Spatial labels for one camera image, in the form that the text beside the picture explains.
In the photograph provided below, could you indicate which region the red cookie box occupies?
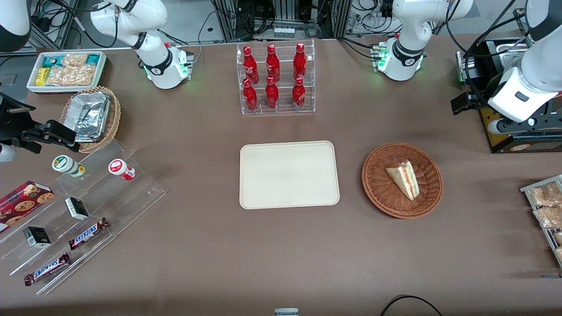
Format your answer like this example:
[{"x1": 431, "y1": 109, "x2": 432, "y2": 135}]
[{"x1": 0, "y1": 180, "x2": 55, "y2": 233}]

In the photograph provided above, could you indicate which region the triangular sandwich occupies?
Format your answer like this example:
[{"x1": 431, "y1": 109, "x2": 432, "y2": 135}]
[{"x1": 385, "y1": 160, "x2": 421, "y2": 201}]

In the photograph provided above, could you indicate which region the tray of packaged pastries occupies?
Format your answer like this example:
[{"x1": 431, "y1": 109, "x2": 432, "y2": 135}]
[{"x1": 520, "y1": 174, "x2": 562, "y2": 269}]

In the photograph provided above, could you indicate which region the clear acrylic stepped display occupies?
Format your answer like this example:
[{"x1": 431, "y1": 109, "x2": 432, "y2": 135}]
[{"x1": 0, "y1": 140, "x2": 167, "y2": 296}]

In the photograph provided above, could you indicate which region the black hot food display case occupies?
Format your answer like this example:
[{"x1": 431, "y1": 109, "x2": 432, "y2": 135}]
[{"x1": 451, "y1": 37, "x2": 562, "y2": 154}]

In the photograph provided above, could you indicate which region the small black box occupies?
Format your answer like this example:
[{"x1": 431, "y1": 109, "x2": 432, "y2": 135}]
[
  {"x1": 22, "y1": 226, "x2": 52, "y2": 248},
  {"x1": 65, "y1": 197, "x2": 90, "y2": 221}
]

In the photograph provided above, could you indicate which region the white rectangular snack bin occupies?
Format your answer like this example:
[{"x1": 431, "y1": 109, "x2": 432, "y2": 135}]
[{"x1": 26, "y1": 51, "x2": 108, "y2": 94}]

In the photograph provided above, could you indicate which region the silver foil container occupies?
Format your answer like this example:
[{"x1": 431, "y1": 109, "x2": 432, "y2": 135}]
[{"x1": 69, "y1": 92, "x2": 111, "y2": 142}]

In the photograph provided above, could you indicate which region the beige rectangular tray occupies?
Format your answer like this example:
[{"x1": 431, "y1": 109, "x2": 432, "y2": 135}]
[{"x1": 239, "y1": 140, "x2": 341, "y2": 210}]

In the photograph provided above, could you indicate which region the large clear cracker bag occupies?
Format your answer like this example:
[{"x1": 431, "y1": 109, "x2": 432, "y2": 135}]
[{"x1": 45, "y1": 65, "x2": 96, "y2": 87}]

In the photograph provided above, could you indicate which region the red cola bottle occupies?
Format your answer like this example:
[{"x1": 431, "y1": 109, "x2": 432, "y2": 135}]
[
  {"x1": 293, "y1": 43, "x2": 307, "y2": 82},
  {"x1": 243, "y1": 78, "x2": 259, "y2": 112},
  {"x1": 265, "y1": 76, "x2": 280, "y2": 110},
  {"x1": 266, "y1": 44, "x2": 281, "y2": 83},
  {"x1": 292, "y1": 76, "x2": 306, "y2": 111},
  {"x1": 243, "y1": 46, "x2": 259, "y2": 85}
]

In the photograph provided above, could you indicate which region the light oval wicker basket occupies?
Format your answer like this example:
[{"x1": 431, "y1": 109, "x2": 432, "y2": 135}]
[{"x1": 59, "y1": 86, "x2": 122, "y2": 154}]

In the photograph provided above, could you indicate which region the round brown wicker basket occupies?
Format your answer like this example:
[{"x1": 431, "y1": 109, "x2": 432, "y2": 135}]
[{"x1": 362, "y1": 143, "x2": 444, "y2": 219}]

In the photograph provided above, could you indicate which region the small clear cracker bag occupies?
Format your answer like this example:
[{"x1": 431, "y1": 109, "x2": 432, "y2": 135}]
[{"x1": 61, "y1": 53, "x2": 89, "y2": 68}]

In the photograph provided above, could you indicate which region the green lid white cup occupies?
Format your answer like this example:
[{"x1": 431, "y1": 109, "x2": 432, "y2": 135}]
[{"x1": 52, "y1": 154, "x2": 86, "y2": 178}]

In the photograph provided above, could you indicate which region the snickers chocolate bar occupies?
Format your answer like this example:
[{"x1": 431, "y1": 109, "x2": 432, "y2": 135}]
[
  {"x1": 68, "y1": 217, "x2": 111, "y2": 250},
  {"x1": 24, "y1": 252, "x2": 71, "y2": 287}
]

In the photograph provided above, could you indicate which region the black table cable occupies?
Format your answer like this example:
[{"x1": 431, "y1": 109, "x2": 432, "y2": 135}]
[{"x1": 379, "y1": 294, "x2": 444, "y2": 316}]

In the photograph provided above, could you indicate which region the aluminium equipment frame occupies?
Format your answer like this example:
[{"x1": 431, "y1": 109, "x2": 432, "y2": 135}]
[{"x1": 210, "y1": 0, "x2": 353, "y2": 43}]

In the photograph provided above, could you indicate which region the steel food pan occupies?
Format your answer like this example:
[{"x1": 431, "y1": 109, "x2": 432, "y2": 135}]
[{"x1": 485, "y1": 39, "x2": 535, "y2": 67}]

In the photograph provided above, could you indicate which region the clear acrylic bottle rack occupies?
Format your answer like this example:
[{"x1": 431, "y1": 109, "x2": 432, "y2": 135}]
[{"x1": 236, "y1": 39, "x2": 316, "y2": 116}]

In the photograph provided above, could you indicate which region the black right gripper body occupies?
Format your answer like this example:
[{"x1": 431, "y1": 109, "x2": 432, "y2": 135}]
[{"x1": 0, "y1": 91, "x2": 45, "y2": 154}]

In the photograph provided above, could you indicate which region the red lid white cup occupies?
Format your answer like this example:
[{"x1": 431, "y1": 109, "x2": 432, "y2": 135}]
[{"x1": 108, "y1": 158, "x2": 136, "y2": 181}]

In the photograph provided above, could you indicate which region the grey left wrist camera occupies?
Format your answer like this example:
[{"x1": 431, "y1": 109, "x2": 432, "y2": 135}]
[{"x1": 488, "y1": 119, "x2": 513, "y2": 135}]

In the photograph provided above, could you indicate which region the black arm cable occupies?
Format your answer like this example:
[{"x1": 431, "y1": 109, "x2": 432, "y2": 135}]
[{"x1": 445, "y1": 0, "x2": 533, "y2": 107}]

